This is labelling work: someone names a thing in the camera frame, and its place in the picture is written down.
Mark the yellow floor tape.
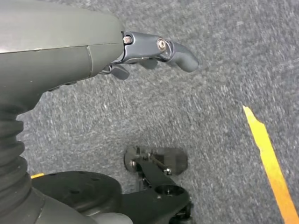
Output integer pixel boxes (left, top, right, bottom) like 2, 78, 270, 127
242, 105, 299, 224

